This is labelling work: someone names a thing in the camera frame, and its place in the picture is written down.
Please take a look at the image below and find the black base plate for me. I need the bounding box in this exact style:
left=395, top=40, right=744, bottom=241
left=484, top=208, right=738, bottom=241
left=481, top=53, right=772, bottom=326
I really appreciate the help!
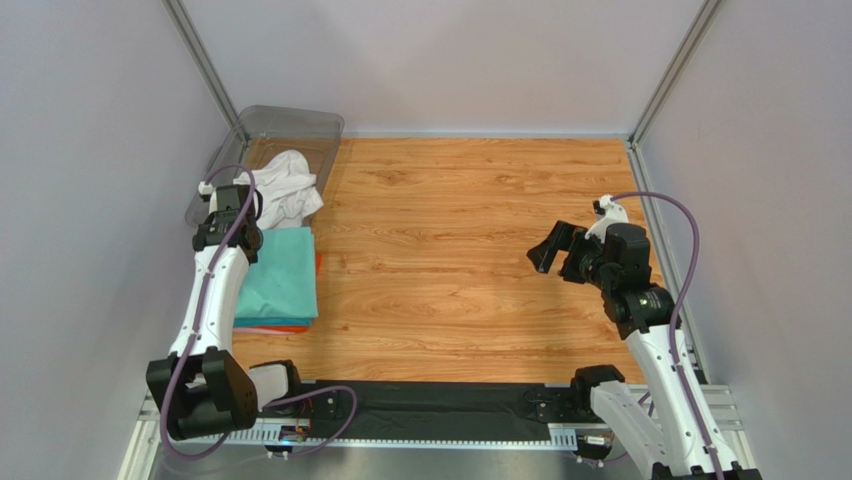
left=266, top=379, right=620, bottom=442

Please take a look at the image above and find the clear plastic bin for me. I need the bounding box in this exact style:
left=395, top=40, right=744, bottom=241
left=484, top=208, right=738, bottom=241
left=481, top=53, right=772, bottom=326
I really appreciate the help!
left=206, top=105, right=345, bottom=230

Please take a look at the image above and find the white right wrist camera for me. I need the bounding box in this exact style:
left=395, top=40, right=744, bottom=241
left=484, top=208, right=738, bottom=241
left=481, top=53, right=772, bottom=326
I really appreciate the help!
left=585, top=195, right=629, bottom=243

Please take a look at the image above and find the teal green t shirt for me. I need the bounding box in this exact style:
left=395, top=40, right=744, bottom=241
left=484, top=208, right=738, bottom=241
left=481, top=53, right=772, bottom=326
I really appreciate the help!
left=235, top=227, right=318, bottom=328

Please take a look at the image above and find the aluminium frame post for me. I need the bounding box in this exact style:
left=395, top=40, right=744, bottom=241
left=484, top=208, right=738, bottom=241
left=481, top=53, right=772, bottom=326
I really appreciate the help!
left=629, top=0, right=725, bottom=149
left=161, top=0, right=239, bottom=128

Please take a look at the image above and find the right aluminium frame post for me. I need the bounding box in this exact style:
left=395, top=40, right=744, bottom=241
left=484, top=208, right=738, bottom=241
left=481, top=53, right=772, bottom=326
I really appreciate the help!
left=629, top=0, right=725, bottom=149

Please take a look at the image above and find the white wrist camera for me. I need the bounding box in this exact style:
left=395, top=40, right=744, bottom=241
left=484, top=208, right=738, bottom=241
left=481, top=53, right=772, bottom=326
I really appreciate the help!
left=585, top=195, right=629, bottom=243
left=198, top=181, right=217, bottom=216

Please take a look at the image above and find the white slotted cable duct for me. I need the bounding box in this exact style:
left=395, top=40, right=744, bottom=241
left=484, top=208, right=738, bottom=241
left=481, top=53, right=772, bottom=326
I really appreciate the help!
left=226, top=424, right=579, bottom=452

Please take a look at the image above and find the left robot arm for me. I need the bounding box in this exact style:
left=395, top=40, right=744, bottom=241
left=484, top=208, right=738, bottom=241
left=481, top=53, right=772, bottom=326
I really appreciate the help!
left=146, top=183, right=301, bottom=441

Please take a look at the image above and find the aluminium front rail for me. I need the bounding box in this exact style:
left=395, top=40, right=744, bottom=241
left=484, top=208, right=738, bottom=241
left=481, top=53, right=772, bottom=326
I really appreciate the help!
left=136, top=375, right=743, bottom=451

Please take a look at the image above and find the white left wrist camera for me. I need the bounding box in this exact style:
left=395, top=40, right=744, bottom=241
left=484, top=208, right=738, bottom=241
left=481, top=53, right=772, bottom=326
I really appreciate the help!
left=198, top=181, right=217, bottom=216

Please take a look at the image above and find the crumpled white t shirt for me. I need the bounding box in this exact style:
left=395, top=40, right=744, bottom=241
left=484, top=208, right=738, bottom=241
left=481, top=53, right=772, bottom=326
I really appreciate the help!
left=252, top=150, right=324, bottom=230

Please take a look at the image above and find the folded dark teal t shirt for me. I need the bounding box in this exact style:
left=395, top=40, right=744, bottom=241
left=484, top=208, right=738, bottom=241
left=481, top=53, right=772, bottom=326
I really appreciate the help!
left=234, top=318, right=313, bottom=328

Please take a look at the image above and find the left aluminium frame post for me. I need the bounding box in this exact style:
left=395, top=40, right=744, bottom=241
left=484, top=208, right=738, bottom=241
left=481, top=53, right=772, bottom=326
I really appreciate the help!
left=161, top=0, right=239, bottom=128

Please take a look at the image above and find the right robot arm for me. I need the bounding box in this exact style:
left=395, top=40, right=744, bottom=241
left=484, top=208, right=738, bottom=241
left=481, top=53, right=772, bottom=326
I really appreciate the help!
left=527, top=221, right=761, bottom=479

